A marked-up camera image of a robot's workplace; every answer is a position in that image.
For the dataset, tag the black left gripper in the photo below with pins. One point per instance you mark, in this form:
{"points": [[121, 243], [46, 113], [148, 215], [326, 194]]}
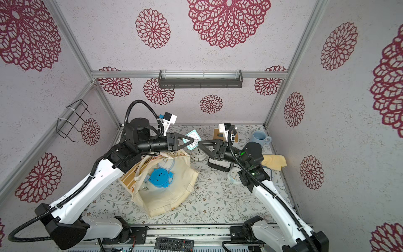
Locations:
{"points": [[172, 142]]}

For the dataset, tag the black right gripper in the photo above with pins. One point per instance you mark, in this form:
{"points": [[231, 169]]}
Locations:
{"points": [[219, 151]]}

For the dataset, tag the pale blue rounded alarm clock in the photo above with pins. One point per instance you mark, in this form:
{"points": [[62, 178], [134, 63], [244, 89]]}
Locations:
{"points": [[167, 164]]}

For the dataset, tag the white round alarm clock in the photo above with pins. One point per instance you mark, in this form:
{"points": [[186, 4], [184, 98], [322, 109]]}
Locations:
{"points": [[233, 176]]}

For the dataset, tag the blue round alarm clock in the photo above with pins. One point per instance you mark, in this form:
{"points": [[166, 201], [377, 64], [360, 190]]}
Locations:
{"points": [[161, 178]]}

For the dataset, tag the cream floral canvas bag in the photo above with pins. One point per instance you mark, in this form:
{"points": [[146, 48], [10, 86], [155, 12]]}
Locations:
{"points": [[157, 201]]}

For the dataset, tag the white round flat-face clock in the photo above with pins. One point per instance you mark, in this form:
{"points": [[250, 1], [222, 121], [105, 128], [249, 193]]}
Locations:
{"points": [[198, 155]]}

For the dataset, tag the black square alarm clock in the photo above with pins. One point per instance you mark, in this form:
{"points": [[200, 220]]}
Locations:
{"points": [[223, 166]]}

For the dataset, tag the blue square alarm clock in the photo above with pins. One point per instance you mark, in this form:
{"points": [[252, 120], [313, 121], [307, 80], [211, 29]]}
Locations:
{"points": [[269, 172]]}

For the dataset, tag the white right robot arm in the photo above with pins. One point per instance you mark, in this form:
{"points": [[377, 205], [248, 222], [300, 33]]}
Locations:
{"points": [[293, 234]]}

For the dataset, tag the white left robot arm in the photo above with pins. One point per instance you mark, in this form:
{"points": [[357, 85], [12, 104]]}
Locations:
{"points": [[65, 225]]}

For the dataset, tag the white wooden-top tissue box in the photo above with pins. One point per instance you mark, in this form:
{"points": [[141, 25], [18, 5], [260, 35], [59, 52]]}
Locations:
{"points": [[217, 134]]}

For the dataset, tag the light blue mug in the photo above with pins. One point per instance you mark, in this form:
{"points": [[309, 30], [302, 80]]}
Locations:
{"points": [[261, 138]]}

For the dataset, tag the yellow cloth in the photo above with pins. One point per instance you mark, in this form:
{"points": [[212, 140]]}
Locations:
{"points": [[274, 162]]}

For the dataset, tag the black remote control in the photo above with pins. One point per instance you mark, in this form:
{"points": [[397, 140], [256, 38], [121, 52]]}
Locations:
{"points": [[174, 244]]}

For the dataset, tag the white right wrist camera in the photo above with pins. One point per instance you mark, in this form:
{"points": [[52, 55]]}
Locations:
{"points": [[223, 130]]}

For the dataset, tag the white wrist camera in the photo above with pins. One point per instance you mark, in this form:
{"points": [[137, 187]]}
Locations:
{"points": [[167, 119], [223, 130]]}

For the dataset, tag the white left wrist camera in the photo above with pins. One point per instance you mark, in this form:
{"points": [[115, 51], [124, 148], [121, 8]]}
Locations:
{"points": [[167, 119]]}

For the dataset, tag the black wall shelf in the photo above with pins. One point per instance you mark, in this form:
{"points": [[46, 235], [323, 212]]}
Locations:
{"points": [[200, 80]]}

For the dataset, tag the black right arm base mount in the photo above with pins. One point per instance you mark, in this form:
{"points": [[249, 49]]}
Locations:
{"points": [[244, 233]]}

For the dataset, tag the aluminium front rail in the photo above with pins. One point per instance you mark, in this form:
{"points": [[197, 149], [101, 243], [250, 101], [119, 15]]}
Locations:
{"points": [[207, 238]]}

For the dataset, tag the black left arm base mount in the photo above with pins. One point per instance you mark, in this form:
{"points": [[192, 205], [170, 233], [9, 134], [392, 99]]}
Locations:
{"points": [[132, 234]]}

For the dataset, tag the black wire wall rack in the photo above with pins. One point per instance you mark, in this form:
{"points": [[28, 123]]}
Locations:
{"points": [[64, 126]]}

